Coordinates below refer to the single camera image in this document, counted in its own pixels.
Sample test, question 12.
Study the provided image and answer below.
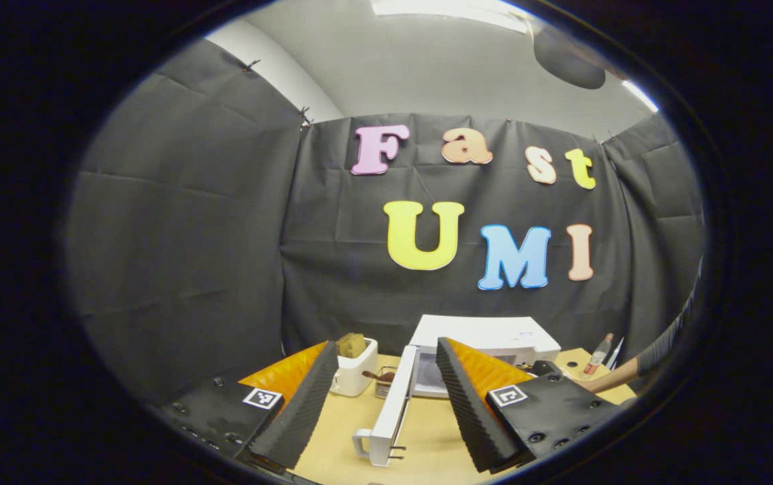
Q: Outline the clear bottle with red label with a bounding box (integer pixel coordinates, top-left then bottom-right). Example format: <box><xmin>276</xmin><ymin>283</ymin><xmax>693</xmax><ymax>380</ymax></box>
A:
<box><xmin>583</xmin><ymin>333</ymin><xmax>615</xmax><ymax>376</ymax></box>

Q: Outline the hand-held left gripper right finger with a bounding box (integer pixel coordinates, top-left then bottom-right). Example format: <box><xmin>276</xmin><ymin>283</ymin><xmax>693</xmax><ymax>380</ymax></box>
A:
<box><xmin>435</xmin><ymin>337</ymin><xmax>623</xmax><ymax>474</ymax></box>

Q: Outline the white toaster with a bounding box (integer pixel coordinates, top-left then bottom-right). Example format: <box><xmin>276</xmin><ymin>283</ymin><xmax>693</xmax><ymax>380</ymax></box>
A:
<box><xmin>330</xmin><ymin>335</ymin><xmax>379</xmax><ymax>397</ymax></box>

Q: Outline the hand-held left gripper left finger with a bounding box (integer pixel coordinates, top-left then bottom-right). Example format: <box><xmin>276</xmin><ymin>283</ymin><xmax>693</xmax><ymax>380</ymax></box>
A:
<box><xmin>150</xmin><ymin>340</ymin><xmax>340</xmax><ymax>472</ymax></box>

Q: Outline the white microwave oven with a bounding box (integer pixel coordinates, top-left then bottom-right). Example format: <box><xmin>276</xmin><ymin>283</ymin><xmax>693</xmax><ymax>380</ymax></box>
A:
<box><xmin>352</xmin><ymin>314</ymin><xmax>562</xmax><ymax>468</ymax></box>

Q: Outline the large ceiling light panel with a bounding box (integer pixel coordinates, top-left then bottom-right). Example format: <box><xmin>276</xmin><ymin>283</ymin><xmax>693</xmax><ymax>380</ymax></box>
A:
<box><xmin>371</xmin><ymin>0</ymin><xmax>530</xmax><ymax>33</ymax></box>

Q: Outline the brown bread slice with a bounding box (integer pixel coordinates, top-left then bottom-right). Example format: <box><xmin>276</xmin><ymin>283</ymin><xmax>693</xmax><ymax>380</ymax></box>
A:
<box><xmin>337</xmin><ymin>333</ymin><xmax>367</xmax><ymax>358</ymax></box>

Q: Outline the black backdrop cloth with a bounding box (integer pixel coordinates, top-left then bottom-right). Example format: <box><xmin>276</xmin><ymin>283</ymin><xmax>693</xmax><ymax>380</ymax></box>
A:
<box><xmin>66</xmin><ymin>37</ymin><xmax>707</xmax><ymax>405</ymax></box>

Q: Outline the metal wire rack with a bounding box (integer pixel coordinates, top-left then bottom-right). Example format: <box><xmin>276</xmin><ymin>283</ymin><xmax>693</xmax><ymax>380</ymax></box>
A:
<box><xmin>374</xmin><ymin>366</ymin><xmax>399</xmax><ymax>399</ymax></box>

